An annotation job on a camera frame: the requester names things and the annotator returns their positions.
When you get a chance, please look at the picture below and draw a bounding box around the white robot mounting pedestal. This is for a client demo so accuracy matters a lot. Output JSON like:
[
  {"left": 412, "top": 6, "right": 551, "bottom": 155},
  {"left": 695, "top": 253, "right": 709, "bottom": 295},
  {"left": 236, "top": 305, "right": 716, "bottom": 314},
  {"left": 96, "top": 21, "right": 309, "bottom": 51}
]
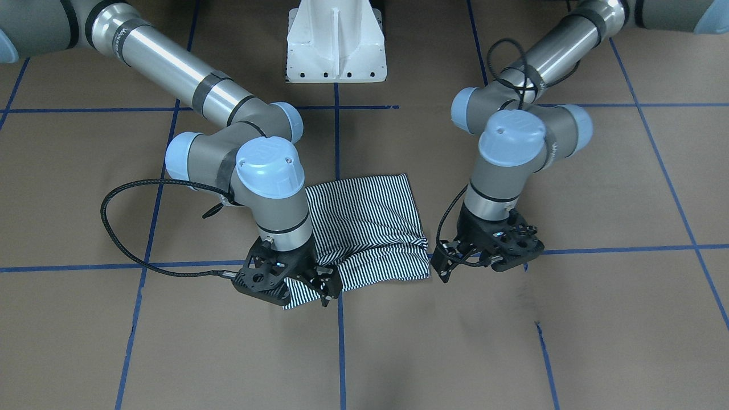
[{"left": 285, "top": 1, "right": 388, "bottom": 84}]

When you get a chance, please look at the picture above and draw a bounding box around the striped collared shirt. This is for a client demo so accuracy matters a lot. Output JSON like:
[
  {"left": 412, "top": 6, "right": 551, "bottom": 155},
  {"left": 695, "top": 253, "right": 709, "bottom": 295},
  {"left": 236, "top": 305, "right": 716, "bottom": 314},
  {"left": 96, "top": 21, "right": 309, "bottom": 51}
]
[{"left": 303, "top": 174, "right": 431, "bottom": 292}]

